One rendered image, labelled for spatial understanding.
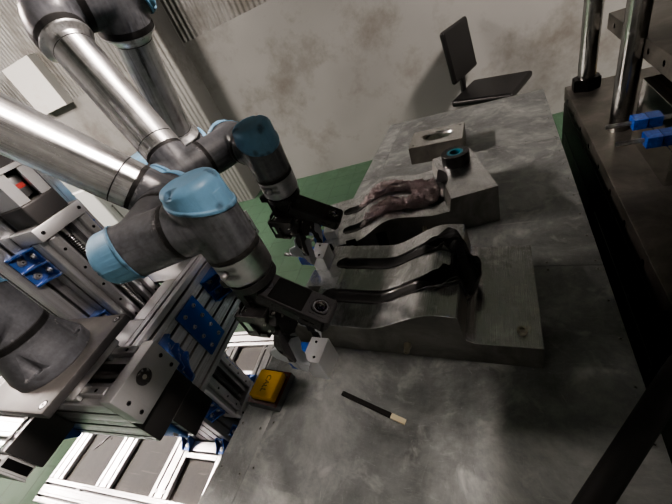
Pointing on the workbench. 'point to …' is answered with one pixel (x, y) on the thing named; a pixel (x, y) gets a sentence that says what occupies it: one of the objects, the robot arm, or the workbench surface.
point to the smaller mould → (435, 142)
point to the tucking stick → (374, 408)
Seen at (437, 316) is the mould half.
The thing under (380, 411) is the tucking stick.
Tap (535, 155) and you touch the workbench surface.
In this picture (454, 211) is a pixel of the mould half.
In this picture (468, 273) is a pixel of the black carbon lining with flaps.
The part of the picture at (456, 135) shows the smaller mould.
